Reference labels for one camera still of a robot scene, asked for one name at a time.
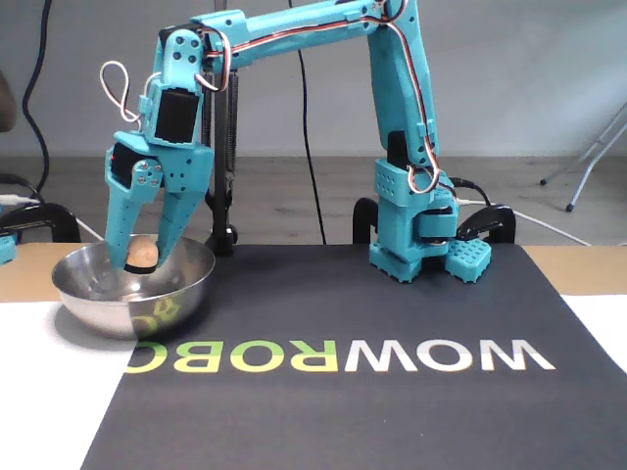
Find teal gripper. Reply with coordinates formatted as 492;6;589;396
105;130;216;270

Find cork ball with black base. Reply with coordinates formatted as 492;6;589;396
125;234;160;273

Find metal bowl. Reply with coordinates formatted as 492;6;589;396
51;233;217;342

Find black table clamp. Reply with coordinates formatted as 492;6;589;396
0;203;82;245
352;197;382;246
458;204;516;245

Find black mat with WOWROBO print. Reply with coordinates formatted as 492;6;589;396
79;243;627;470

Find white folding stand legs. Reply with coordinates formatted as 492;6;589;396
538;100;627;213

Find black plug cable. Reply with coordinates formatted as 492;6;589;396
448;175;493;207

